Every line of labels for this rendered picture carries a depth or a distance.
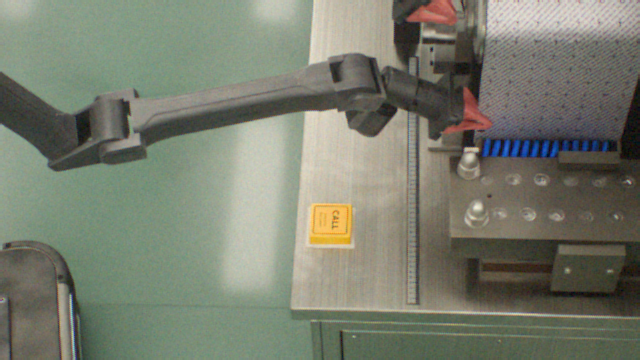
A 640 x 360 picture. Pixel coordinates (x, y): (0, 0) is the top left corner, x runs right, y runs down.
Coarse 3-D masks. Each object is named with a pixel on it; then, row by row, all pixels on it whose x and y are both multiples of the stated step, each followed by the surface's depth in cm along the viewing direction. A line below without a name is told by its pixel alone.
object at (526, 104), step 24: (504, 72) 177; (528, 72) 177; (552, 72) 176; (576, 72) 176; (600, 72) 176; (624, 72) 176; (480, 96) 182; (504, 96) 181; (528, 96) 181; (552, 96) 181; (576, 96) 181; (600, 96) 180; (624, 96) 180; (504, 120) 186; (528, 120) 186; (552, 120) 185; (576, 120) 185; (600, 120) 185; (624, 120) 185; (552, 144) 190; (600, 144) 190
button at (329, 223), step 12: (312, 204) 196; (324, 204) 196; (336, 204) 196; (312, 216) 195; (324, 216) 195; (336, 216) 194; (348, 216) 194; (312, 228) 193; (324, 228) 193; (336, 228) 193; (348, 228) 193; (312, 240) 193; (324, 240) 193; (336, 240) 193; (348, 240) 193
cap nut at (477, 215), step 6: (474, 204) 177; (480, 204) 177; (468, 210) 179; (474, 210) 177; (480, 210) 177; (486, 210) 178; (468, 216) 179; (474, 216) 178; (480, 216) 178; (486, 216) 179; (468, 222) 180; (474, 222) 179; (480, 222) 179; (486, 222) 180
